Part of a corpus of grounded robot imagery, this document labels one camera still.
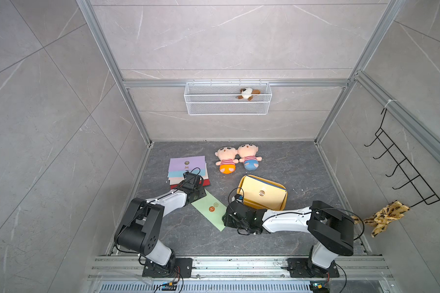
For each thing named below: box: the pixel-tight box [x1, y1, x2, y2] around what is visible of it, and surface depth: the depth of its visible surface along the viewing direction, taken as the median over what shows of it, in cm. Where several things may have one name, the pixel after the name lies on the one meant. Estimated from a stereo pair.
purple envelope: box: [168, 155, 206, 173], surface depth 111 cm
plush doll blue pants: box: [237, 143, 263, 171], surface depth 106 cm
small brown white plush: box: [235, 87, 261, 102], surface depth 90 cm
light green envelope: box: [190, 189, 227, 232], surface depth 92 cm
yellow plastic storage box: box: [237, 173, 288, 212], surface depth 93 cm
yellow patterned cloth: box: [350, 200, 411, 238], surface depth 69 cm
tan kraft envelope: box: [238, 175, 287, 210], surface depth 93 cm
